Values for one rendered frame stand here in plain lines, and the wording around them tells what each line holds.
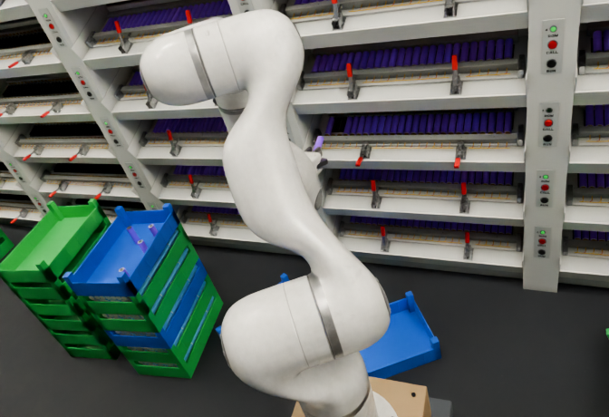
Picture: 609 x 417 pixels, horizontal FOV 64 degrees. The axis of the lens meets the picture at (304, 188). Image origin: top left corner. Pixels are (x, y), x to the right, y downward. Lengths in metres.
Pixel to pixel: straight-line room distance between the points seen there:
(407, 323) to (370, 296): 0.95
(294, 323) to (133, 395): 1.18
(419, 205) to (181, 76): 1.00
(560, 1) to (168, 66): 0.80
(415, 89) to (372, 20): 0.21
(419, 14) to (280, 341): 0.83
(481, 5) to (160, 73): 0.75
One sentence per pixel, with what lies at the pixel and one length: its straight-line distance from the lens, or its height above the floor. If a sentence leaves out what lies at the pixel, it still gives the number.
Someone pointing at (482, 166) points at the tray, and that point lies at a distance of 1.38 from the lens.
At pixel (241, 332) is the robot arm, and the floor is 0.80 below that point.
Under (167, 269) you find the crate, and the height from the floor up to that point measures 0.35.
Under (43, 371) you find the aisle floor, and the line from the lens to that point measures 2.07.
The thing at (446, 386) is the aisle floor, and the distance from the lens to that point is 1.48.
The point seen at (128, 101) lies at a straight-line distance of 1.81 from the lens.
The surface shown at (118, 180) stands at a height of 0.33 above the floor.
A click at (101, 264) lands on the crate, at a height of 0.40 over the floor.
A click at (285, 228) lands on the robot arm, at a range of 0.64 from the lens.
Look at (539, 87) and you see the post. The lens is 1.24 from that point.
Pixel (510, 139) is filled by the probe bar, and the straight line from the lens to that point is 1.37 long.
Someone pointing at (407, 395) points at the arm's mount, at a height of 0.38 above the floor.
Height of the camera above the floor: 1.28
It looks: 35 degrees down
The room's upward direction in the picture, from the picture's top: 17 degrees counter-clockwise
